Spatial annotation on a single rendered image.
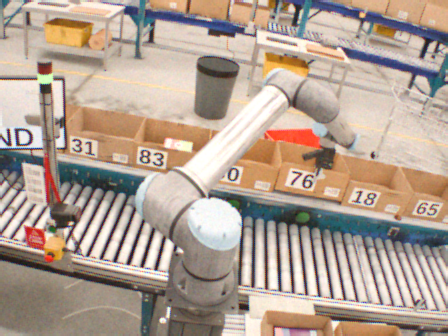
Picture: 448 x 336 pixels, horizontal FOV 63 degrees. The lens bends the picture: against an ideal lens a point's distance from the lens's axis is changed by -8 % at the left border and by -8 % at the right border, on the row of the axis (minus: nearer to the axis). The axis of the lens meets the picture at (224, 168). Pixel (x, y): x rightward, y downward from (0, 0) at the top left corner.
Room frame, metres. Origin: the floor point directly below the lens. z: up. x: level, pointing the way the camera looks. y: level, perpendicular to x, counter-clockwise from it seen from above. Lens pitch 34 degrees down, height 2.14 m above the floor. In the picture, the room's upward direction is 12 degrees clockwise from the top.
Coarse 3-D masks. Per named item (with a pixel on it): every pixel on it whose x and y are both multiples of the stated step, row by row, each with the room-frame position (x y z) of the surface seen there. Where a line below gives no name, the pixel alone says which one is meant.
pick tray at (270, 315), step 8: (272, 312) 0.99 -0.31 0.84; (280, 312) 1.00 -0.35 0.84; (288, 312) 1.00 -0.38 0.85; (264, 320) 0.96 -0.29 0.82; (272, 320) 0.99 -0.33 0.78; (280, 320) 1.00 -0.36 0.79; (288, 320) 1.00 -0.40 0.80; (296, 320) 1.00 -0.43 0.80; (304, 320) 1.00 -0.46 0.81; (312, 320) 1.00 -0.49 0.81; (320, 320) 1.01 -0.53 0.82; (328, 320) 1.01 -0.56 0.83; (264, 328) 0.92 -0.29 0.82; (272, 328) 0.97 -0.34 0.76; (320, 328) 1.01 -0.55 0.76; (328, 328) 0.98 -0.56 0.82
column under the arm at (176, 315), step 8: (176, 312) 0.74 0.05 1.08; (184, 312) 0.74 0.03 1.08; (160, 320) 0.90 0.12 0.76; (168, 320) 0.91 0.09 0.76; (176, 320) 0.71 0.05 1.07; (184, 320) 0.71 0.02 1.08; (192, 320) 0.72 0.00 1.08; (200, 320) 0.72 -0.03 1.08; (208, 320) 0.73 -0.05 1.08; (216, 320) 0.74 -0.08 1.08; (224, 320) 0.74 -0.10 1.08; (160, 328) 0.86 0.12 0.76; (168, 328) 0.71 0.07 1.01; (176, 328) 0.71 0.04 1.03; (184, 328) 0.71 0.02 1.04; (192, 328) 0.71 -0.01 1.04; (200, 328) 0.72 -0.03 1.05; (208, 328) 0.72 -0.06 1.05; (216, 328) 0.72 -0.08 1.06
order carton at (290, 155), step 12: (288, 144) 2.05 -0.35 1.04; (288, 156) 2.04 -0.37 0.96; (300, 156) 2.05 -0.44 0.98; (336, 156) 2.06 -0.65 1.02; (288, 168) 1.76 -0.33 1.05; (300, 168) 1.77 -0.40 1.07; (312, 168) 1.77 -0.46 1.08; (336, 168) 2.02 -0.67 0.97; (276, 180) 1.76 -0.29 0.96; (324, 180) 1.77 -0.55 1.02; (336, 180) 1.77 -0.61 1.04; (348, 180) 1.78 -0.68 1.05; (300, 192) 1.75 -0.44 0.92; (312, 192) 1.76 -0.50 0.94; (324, 192) 1.76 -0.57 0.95
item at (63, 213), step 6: (54, 204) 1.09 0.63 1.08; (60, 204) 1.09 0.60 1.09; (66, 204) 1.10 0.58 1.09; (72, 204) 1.10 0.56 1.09; (54, 210) 1.05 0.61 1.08; (60, 210) 1.06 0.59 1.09; (66, 210) 1.06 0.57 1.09; (72, 210) 1.07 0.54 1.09; (78, 210) 1.09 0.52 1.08; (54, 216) 1.04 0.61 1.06; (60, 216) 1.05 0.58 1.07; (66, 216) 1.05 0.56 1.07; (72, 216) 1.05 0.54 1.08; (78, 216) 1.07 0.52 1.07; (60, 222) 1.06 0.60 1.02; (66, 222) 1.07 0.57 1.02; (60, 228) 1.05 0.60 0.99
